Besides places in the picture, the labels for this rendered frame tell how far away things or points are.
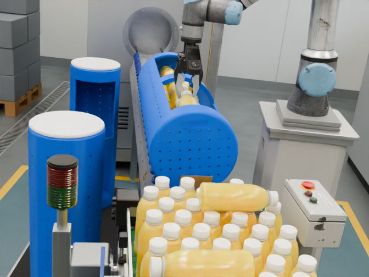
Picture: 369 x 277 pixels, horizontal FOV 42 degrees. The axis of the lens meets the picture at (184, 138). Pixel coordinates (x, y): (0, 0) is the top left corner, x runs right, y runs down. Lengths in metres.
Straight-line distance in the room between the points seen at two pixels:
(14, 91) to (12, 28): 0.60
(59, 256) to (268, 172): 0.92
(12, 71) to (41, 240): 3.12
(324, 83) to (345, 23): 5.17
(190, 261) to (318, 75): 0.88
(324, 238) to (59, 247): 0.67
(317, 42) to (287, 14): 5.00
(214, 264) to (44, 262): 1.20
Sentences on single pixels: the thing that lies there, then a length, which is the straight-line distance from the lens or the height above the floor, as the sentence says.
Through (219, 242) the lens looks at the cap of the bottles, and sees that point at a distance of 1.09.
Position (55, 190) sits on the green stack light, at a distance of 1.02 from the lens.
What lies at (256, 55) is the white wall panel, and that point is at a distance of 6.64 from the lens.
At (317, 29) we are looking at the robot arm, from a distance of 1.60.
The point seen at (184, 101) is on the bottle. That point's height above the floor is 1.21.
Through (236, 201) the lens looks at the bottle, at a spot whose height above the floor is 1.13.
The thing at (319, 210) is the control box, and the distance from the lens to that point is 1.30.
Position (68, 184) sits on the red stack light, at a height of 1.22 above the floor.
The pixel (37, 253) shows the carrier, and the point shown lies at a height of 0.52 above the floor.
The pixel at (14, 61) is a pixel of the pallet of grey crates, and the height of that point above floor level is 0.55.
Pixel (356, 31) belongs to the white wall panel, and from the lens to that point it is 6.82.
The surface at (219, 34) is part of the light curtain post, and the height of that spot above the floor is 1.25.
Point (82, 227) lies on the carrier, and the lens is 1.94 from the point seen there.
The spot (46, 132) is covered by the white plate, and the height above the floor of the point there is 1.04.
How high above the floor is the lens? 1.68
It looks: 21 degrees down
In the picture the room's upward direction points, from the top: 6 degrees clockwise
